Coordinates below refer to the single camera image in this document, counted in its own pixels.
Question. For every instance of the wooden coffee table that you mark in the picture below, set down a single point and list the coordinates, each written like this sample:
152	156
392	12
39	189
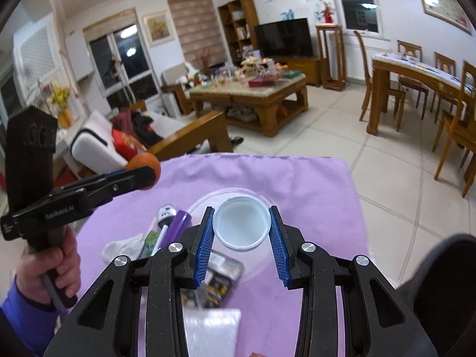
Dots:
275	106

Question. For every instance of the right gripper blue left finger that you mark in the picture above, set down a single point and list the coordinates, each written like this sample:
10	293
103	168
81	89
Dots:
105	322

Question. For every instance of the green wrapper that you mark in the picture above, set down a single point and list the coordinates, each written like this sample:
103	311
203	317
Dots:
149	244

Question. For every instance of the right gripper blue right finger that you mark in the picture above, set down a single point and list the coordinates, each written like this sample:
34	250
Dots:
376	320

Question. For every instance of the black round trash bin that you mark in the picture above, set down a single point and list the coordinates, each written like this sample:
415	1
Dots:
441	294

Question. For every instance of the wooden dining chair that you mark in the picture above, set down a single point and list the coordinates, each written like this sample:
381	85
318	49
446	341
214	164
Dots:
460	126

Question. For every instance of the white sofa cushion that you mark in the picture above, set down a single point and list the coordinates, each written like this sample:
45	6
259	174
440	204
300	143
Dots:
93	146

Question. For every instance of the red pillow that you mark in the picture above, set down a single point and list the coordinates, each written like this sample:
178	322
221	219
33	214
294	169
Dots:
126	145

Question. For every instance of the wooden bookshelf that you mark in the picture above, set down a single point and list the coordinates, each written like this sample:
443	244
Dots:
239	19

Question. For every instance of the white marker pen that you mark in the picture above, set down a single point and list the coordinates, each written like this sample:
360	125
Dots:
164	218

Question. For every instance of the person's left hand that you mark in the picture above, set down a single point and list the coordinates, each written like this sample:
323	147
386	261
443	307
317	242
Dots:
32	266

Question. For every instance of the black snack packet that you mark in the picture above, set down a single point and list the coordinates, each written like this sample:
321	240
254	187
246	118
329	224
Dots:
222	274

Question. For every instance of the purple tube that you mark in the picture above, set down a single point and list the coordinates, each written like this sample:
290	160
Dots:
171	232

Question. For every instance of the sunflower painting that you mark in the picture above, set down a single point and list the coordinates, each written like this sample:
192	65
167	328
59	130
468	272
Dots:
158	28

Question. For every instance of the framed wall picture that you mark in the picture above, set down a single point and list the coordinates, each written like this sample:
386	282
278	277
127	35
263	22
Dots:
449	11

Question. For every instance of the orange fruit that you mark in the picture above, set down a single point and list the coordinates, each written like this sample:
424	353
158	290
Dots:
146	159

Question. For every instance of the white plastic lid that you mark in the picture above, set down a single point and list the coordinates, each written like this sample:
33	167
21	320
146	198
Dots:
242	223

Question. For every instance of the tall wooden plant stand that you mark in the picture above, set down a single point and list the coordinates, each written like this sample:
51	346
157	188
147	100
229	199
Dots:
331	48

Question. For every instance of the black television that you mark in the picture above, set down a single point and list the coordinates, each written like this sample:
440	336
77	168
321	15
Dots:
287	38

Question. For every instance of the purple sleeve forearm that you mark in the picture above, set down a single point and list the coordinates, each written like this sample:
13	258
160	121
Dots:
27	327

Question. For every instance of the white tissue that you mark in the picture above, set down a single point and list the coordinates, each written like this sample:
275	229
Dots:
131	247

